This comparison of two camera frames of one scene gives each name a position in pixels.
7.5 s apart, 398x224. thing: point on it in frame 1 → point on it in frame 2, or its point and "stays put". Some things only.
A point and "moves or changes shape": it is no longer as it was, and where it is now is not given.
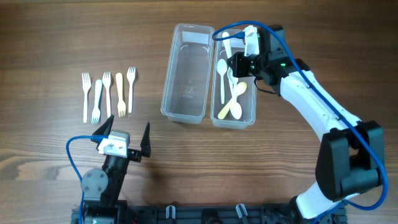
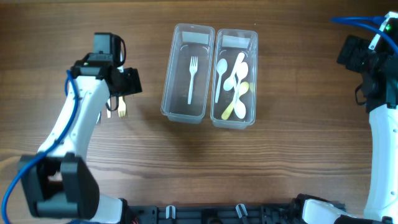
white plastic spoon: x=232 y=79 moves or changes shape
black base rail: x=255 y=214 stays put
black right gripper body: x=245 y=66 → x=360 y=57
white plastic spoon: x=227 y=43 → x=229 y=83
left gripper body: x=134 y=154 → x=130 y=82
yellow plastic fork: x=121 y=104 stays put
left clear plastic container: x=186 y=84 stays put
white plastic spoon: x=222 y=68 moves or changes shape
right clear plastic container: x=233 y=100 stays put
